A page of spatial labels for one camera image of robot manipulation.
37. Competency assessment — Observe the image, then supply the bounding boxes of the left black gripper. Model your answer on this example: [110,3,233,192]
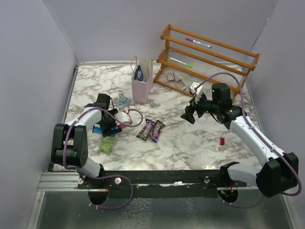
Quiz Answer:
[100,109,122,136]

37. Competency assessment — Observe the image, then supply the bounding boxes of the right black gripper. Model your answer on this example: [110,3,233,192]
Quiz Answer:
[181,91,220,124]

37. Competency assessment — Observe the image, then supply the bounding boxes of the blue white snack bar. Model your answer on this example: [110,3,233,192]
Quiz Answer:
[92,125,117,137]

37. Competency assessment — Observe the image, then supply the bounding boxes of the pink snack packet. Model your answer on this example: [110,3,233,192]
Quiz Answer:
[123,109,132,125]

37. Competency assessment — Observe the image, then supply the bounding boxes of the purple m&m's packet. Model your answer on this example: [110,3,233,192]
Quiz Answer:
[150,120,165,143]
[136,119,156,141]

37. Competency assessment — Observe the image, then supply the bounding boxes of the pink paper bag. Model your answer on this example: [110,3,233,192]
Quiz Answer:
[131,56,153,104]

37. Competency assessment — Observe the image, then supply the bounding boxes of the blue Burts chips bag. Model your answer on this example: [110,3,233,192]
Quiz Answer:
[133,65,144,82]

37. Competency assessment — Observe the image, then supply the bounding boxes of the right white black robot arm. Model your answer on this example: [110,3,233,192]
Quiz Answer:
[181,83,299,198]

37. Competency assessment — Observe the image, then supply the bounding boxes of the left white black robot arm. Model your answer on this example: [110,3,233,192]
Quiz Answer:
[51,94,122,188]

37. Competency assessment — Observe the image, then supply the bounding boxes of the green snack packet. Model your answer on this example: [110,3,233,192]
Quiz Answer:
[98,136,117,155]

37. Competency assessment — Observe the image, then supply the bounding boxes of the grey blue snack packet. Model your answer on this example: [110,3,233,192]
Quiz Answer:
[114,93,132,110]

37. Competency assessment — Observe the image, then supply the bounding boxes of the small red white box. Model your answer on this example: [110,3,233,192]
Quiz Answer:
[167,71,176,82]

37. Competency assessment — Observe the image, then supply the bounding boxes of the green tipped white pen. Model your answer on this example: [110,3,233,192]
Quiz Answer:
[169,57,193,68]

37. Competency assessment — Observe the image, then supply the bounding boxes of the small beige block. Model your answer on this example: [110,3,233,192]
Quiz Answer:
[218,144,229,151]

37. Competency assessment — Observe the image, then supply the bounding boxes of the wooden shelf rack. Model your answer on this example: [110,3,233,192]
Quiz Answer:
[154,24,260,97]

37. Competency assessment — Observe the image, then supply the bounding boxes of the pink marker pen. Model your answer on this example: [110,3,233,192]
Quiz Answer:
[185,37,212,48]

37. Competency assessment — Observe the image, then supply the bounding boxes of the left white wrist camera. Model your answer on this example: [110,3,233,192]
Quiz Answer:
[115,111,132,125]

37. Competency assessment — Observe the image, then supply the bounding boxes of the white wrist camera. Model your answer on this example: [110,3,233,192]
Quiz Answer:
[188,82,203,103]
[115,111,132,125]

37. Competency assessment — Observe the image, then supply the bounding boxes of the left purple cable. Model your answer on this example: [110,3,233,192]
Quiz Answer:
[63,107,144,210]

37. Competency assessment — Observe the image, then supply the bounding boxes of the purple cable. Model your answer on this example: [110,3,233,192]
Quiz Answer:
[194,72,300,209]
[63,107,144,210]

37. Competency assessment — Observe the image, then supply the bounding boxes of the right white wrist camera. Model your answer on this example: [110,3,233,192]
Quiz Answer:
[188,82,203,103]

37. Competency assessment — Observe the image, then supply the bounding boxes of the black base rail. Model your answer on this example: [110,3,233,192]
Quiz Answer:
[78,169,246,199]

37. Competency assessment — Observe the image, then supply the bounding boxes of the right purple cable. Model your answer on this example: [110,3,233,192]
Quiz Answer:
[194,72,300,209]

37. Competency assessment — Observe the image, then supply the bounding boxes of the aluminium frame rail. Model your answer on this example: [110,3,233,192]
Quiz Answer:
[37,171,84,192]

